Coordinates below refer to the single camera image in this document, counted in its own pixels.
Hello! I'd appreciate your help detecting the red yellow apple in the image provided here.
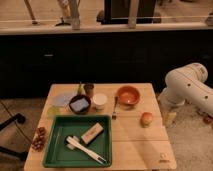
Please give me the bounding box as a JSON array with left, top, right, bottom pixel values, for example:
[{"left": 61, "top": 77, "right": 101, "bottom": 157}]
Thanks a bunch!
[{"left": 140, "top": 112, "right": 153, "bottom": 127}]

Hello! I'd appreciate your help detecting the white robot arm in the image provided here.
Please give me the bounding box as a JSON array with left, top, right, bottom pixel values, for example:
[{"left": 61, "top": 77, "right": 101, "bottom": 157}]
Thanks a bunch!
[{"left": 158, "top": 63, "right": 213, "bottom": 126}]

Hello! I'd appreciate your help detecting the green plastic tray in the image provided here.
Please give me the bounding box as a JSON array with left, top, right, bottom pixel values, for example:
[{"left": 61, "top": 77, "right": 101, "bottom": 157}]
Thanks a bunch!
[{"left": 43, "top": 115, "right": 112, "bottom": 168}]

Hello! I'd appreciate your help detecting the wooden folding table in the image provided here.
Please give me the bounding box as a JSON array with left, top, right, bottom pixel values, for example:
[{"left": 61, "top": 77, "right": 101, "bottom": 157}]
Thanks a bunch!
[{"left": 24, "top": 83, "right": 177, "bottom": 171}]

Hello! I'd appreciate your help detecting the orange bowl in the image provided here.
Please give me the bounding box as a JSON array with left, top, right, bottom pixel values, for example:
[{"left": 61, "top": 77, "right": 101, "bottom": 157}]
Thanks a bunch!
[{"left": 116, "top": 85, "right": 140, "bottom": 105}]

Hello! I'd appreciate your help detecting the metal fork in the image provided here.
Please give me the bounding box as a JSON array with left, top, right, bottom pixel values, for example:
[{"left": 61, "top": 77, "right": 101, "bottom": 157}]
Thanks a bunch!
[{"left": 112, "top": 96, "right": 118, "bottom": 119}]

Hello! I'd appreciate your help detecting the white cup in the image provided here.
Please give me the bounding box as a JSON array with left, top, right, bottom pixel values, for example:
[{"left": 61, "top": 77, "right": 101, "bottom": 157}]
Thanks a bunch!
[{"left": 92, "top": 93, "right": 107, "bottom": 110}]

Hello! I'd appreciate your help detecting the wooden block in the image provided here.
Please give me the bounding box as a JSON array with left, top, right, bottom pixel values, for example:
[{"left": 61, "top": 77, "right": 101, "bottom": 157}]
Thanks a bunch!
[{"left": 81, "top": 123, "right": 103, "bottom": 145}]

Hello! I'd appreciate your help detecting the dark green cup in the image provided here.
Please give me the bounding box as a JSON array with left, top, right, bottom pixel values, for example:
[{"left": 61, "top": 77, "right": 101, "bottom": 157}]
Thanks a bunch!
[{"left": 83, "top": 83, "right": 94, "bottom": 98}]

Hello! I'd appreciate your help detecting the dark bowl with blue sponge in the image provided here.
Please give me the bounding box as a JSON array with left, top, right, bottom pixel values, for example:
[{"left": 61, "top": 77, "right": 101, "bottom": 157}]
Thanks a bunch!
[{"left": 69, "top": 95, "right": 91, "bottom": 114}]

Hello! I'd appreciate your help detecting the yellow green pear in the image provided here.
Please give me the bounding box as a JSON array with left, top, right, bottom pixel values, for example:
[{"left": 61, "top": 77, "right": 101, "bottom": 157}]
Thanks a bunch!
[{"left": 77, "top": 82, "right": 83, "bottom": 95}]

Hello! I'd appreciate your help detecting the white plastic fork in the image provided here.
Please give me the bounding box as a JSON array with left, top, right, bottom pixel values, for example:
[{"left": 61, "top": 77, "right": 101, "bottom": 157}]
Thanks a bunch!
[{"left": 66, "top": 136, "right": 107, "bottom": 164}]

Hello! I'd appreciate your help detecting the red grape bunch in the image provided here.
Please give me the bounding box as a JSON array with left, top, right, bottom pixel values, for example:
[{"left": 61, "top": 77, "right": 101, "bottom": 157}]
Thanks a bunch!
[{"left": 32, "top": 127, "right": 46, "bottom": 151}]

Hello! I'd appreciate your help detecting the black chair leg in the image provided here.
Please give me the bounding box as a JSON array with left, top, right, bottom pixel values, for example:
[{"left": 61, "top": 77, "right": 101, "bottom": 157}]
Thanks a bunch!
[{"left": 0, "top": 113, "right": 26, "bottom": 131}]

